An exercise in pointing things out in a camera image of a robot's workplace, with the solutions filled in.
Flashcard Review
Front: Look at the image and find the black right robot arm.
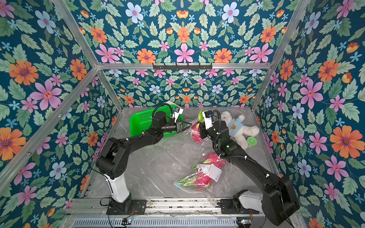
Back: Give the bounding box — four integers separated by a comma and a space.
200, 121, 299, 226

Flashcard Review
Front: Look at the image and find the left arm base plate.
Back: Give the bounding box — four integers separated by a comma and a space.
106, 199, 147, 215

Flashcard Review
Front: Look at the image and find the white perforated vent strip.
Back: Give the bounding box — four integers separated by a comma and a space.
71, 217, 238, 228

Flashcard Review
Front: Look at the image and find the small green round lid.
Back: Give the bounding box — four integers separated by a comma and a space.
247, 136, 258, 147

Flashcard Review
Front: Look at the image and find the white teddy bear blue shirt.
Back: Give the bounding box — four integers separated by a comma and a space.
221, 111, 259, 150

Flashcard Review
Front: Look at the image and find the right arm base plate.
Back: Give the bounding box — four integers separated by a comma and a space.
217, 199, 259, 215

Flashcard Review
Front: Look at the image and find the pink dragon fruit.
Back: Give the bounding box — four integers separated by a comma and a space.
200, 153, 226, 170
191, 110, 204, 143
176, 172, 213, 189

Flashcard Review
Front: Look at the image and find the white rectangular box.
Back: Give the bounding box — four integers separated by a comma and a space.
166, 101, 180, 107

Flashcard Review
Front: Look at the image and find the green plastic basket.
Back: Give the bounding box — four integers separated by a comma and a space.
129, 104, 184, 138

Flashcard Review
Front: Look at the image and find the clear zip-top bag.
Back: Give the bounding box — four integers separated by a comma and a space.
175, 153, 226, 192
186, 118, 212, 148

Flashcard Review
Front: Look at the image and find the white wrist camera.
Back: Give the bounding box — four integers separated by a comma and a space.
202, 110, 213, 130
173, 106, 183, 123

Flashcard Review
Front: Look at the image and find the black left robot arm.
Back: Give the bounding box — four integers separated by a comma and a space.
96, 111, 192, 204

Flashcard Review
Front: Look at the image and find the black hook rail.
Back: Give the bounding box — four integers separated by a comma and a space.
152, 63, 213, 70

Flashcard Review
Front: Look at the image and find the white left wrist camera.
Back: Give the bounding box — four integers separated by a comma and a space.
173, 106, 183, 123

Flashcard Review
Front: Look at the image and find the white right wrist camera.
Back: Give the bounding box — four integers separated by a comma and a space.
202, 110, 213, 130

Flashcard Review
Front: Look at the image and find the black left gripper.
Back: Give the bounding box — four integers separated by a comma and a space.
159, 121, 192, 135

